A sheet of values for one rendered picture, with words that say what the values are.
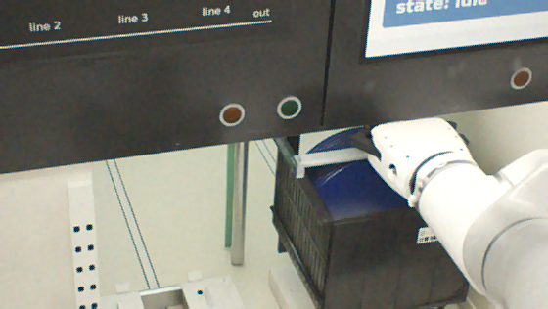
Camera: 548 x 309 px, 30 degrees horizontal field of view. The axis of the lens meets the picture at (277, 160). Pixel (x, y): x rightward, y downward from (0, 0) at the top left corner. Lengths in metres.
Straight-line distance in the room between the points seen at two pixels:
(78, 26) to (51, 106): 0.07
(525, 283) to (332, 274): 0.57
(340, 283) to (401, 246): 0.09
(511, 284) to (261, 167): 1.07
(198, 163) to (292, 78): 0.95
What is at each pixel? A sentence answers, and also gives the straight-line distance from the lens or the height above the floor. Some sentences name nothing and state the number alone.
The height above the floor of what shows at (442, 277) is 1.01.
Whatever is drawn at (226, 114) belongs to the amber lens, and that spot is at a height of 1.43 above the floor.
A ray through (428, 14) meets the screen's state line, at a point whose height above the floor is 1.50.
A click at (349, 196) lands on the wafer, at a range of 1.36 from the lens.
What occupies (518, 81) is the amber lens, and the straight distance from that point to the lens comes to 0.95.
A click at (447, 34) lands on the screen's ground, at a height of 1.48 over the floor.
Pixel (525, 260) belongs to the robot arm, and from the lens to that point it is 0.75.
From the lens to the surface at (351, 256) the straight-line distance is 1.27.
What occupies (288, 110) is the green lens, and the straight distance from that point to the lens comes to 0.86.
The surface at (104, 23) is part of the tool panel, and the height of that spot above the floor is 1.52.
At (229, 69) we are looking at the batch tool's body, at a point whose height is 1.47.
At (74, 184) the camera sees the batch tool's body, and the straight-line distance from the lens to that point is 0.85.
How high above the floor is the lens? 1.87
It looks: 34 degrees down
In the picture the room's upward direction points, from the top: 4 degrees clockwise
